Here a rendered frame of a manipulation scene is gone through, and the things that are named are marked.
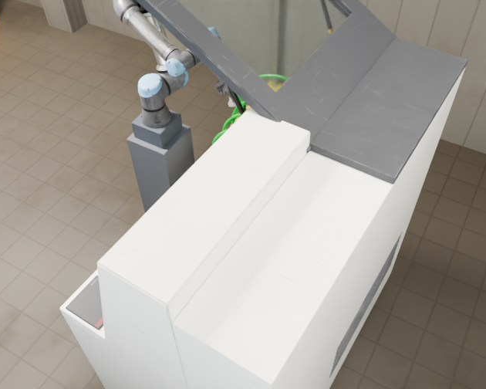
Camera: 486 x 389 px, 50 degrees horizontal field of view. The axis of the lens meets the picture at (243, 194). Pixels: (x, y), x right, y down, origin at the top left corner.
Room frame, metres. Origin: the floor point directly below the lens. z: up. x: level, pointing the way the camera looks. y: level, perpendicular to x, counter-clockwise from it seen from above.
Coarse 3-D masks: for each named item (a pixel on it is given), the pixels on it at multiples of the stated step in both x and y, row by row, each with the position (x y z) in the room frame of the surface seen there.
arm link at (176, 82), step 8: (144, 8) 2.14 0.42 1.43; (152, 16) 2.15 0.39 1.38; (160, 24) 2.16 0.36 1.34; (160, 64) 2.11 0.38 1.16; (160, 72) 2.09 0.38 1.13; (184, 72) 2.13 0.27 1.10; (168, 80) 2.06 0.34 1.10; (176, 80) 2.08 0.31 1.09; (184, 80) 2.10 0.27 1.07; (176, 88) 2.06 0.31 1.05
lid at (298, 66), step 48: (144, 0) 1.48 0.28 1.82; (192, 0) 1.56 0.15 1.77; (240, 0) 1.64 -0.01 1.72; (288, 0) 1.73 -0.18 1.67; (336, 0) 1.83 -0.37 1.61; (192, 48) 1.38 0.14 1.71; (240, 48) 1.45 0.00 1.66; (288, 48) 1.52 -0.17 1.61; (336, 48) 1.59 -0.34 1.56; (384, 48) 1.68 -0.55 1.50; (240, 96) 1.29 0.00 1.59; (288, 96) 1.31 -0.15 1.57; (336, 96) 1.38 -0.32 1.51
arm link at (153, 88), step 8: (144, 80) 2.03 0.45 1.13; (152, 80) 2.02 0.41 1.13; (160, 80) 2.03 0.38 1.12; (144, 88) 1.98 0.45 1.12; (152, 88) 1.98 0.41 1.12; (160, 88) 2.00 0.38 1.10; (168, 88) 2.03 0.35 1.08; (144, 96) 1.97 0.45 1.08; (152, 96) 1.97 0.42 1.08; (160, 96) 1.99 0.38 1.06; (144, 104) 1.98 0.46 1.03; (152, 104) 1.97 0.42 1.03; (160, 104) 1.99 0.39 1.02
